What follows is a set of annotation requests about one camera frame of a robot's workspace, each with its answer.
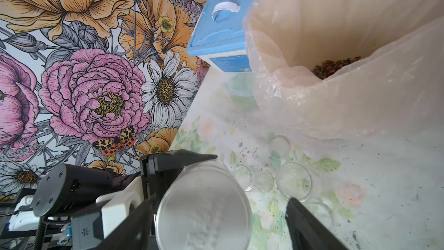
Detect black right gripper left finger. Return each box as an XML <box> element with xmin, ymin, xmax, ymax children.
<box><xmin>95</xmin><ymin>200</ymin><xmax>154</xmax><ymax>250</ymax></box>

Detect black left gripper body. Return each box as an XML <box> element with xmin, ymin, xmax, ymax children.
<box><xmin>139</xmin><ymin>149</ymin><xmax>217</xmax><ymax>214</ymax></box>

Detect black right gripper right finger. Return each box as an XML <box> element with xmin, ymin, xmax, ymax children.
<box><xmin>286</xmin><ymin>198</ymin><xmax>347</xmax><ymax>250</ymax></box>

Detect clear jar with dried flowers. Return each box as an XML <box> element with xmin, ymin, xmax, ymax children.
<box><xmin>276</xmin><ymin>162</ymin><xmax>315</xmax><ymax>203</ymax></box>

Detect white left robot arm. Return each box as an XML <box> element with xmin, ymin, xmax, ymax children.
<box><xmin>1</xmin><ymin>150</ymin><xmax>216</xmax><ymax>250</ymax></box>

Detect blue lidded storage box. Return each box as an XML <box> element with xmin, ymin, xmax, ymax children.
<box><xmin>187</xmin><ymin>0</ymin><xmax>253</xmax><ymax>73</ymax></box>

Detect bin with plastic liner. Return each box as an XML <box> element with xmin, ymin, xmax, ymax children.
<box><xmin>244</xmin><ymin>0</ymin><xmax>444</xmax><ymax>139</ymax></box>

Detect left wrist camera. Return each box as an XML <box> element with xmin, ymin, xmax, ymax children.
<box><xmin>71</xmin><ymin>176</ymin><xmax>143</xmax><ymax>250</ymax></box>

